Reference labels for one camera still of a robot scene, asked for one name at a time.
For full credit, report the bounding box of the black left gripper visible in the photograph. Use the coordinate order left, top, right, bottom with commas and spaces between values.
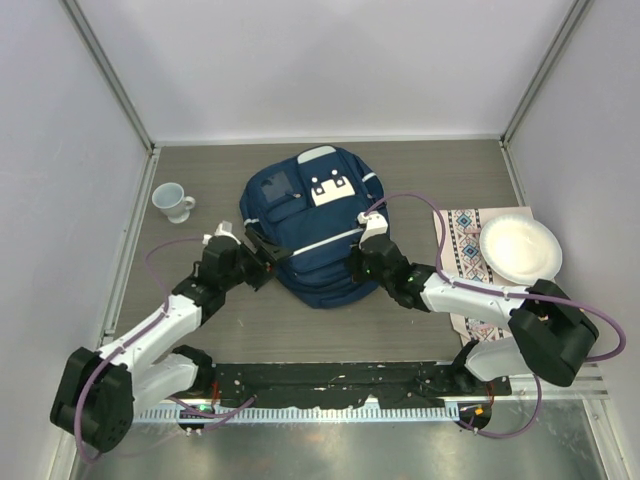
221, 229, 291, 291

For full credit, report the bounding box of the navy blue student backpack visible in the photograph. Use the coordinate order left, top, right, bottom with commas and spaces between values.
239, 145, 384, 309

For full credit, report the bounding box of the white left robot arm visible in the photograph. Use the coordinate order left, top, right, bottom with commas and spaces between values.
49, 221, 293, 453

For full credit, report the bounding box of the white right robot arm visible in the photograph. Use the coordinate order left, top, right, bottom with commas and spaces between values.
347, 235, 599, 395

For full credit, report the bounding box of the patterned white placemat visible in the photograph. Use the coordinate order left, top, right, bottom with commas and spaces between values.
433, 207, 533, 345

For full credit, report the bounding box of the light blue cup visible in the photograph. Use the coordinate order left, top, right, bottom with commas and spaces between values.
151, 182, 196, 224

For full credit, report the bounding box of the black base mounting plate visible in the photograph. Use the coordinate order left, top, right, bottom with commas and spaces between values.
210, 362, 512, 410

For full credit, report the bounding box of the white paper plate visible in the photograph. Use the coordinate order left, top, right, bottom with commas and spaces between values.
479, 214, 563, 286

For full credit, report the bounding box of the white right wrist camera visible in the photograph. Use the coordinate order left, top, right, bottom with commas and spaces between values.
357, 211, 389, 245

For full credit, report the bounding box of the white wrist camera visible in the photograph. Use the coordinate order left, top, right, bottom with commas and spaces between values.
357, 211, 389, 245
202, 220, 241, 245

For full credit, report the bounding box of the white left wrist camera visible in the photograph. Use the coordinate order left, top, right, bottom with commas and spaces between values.
202, 220, 241, 245

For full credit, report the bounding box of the perforated metal rail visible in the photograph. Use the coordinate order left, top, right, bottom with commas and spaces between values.
134, 399, 459, 425

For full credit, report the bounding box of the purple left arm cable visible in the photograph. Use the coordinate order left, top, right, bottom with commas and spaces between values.
74, 235, 259, 464

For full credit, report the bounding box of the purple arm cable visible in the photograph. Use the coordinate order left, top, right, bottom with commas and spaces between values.
364, 192, 627, 439
74, 235, 259, 464

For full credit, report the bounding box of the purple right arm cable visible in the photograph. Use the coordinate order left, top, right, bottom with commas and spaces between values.
364, 192, 627, 439

